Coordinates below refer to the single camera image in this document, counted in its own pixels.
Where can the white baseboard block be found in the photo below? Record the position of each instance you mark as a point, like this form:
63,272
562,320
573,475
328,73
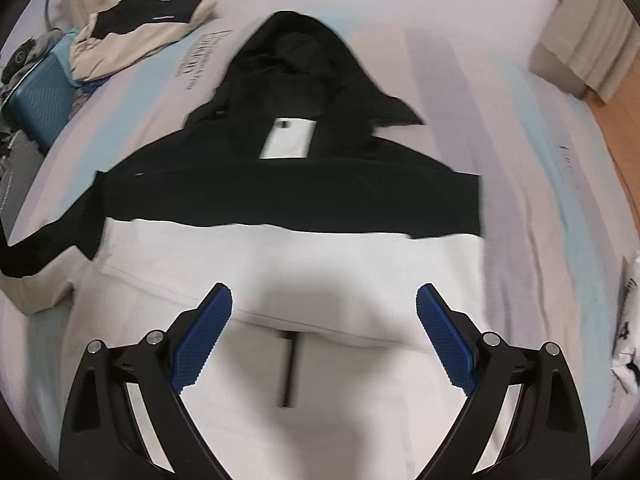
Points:
590,35

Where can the black and white hooded jacket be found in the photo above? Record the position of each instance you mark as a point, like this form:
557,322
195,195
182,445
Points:
300,190

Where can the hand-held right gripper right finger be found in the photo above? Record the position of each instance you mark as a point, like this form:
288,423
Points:
445,340

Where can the teal suitcase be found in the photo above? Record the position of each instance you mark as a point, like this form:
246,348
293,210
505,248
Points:
40,100

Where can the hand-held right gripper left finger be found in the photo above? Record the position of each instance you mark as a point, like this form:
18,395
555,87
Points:
202,340

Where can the beige and black jacket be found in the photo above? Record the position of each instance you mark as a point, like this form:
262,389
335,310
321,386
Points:
125,45

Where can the grey and black cloth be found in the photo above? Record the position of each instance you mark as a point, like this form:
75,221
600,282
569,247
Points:
30,55

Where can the white printed cloth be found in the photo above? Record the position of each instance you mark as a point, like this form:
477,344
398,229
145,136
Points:
629,340

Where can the grey ribbed case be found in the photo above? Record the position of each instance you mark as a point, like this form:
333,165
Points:
15,180

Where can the blue cloth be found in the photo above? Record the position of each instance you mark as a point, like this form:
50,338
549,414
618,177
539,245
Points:
87,87

